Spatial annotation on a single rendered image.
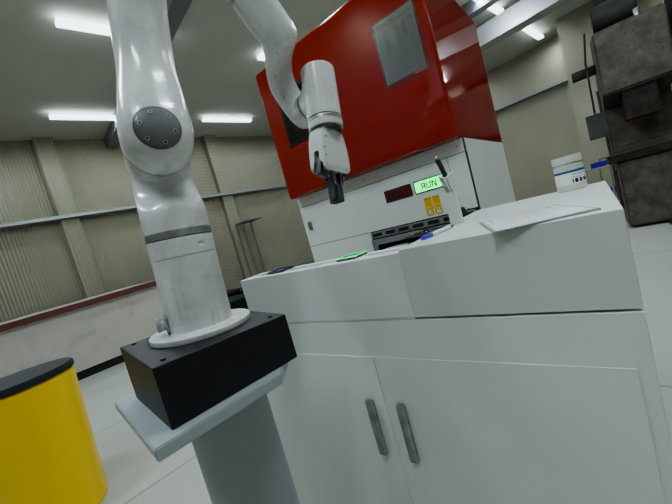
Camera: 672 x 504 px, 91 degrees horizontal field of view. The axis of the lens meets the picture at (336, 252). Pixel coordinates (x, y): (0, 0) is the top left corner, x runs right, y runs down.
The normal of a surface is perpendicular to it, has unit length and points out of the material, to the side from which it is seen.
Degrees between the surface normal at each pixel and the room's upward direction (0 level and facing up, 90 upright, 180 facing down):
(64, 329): 90
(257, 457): 90
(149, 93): 63
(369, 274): 90
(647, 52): 92
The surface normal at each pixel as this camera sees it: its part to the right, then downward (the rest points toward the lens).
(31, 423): 0.74, -0.10
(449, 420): -0.59, 0.22
